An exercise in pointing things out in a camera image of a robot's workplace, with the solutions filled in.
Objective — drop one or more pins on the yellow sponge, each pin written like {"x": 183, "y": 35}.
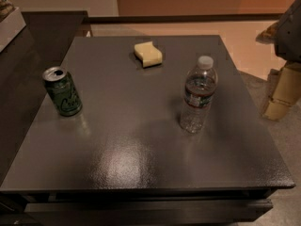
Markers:
{"x": 148, "y": 54}

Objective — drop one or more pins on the clear plastic water bottle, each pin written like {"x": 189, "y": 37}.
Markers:
{"x": 200, "y": 86}

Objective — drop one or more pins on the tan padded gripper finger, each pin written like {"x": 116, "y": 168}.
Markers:
{"x": 286, "y": 91}

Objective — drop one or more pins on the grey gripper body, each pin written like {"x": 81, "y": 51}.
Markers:
{"x": 291, "y": 35}

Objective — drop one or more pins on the green soda can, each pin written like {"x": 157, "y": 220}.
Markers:
{"x": 62, "y": 91}

